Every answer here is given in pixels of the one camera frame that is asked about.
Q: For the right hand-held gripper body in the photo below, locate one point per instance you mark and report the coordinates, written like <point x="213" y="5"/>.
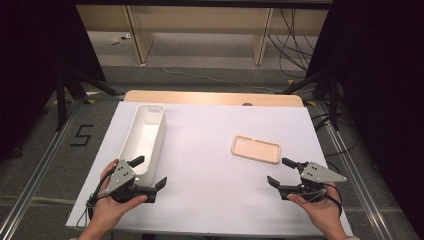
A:
<point x="316" y="174"/>

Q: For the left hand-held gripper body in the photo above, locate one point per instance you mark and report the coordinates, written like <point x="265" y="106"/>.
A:
<point x="122" y="175"/>

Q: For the white plastic storage bin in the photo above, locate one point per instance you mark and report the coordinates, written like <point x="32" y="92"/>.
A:
<point x="143" y="133"/>

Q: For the beige phone case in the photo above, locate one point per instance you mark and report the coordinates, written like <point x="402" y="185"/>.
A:
<point x="256" y="150"/>

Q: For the person's right hand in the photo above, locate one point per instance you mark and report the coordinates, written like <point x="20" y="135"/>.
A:
<point x="323" y="211"/>

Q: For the person's left hand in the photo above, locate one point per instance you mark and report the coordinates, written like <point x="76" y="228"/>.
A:
<point x="106" y="210"/>

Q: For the white table cover sheet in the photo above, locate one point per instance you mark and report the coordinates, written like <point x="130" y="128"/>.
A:
<point x="206" y="166"/>

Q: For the black tripod stand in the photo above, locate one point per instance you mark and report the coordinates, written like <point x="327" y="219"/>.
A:
<point x="334" y="100"/>
<point x="61" y="100"/>

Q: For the light wooden table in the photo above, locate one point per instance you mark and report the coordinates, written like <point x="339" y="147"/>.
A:
<point x="213" y="98"/>

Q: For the small white floor device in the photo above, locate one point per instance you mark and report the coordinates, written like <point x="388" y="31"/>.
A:
<point x="114" y="41"/>

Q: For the small white plug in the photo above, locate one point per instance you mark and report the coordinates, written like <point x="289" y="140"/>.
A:
<point x="127" y="35"/>

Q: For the black curtain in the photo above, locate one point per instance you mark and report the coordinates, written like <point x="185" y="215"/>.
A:
<point x="26" y="50"/>
<point x="383" y="66"/>

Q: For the beige wooden shelf unit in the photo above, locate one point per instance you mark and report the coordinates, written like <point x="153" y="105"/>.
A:
<point x="200" y="16"/>

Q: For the black metal beam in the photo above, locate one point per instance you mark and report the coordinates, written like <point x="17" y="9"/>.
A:
<point x="200" y="2"/>

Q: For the aluminium floor rail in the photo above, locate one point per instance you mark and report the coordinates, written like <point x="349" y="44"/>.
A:
<point x="353" y="176"/>
<point x="33" y="181"/>

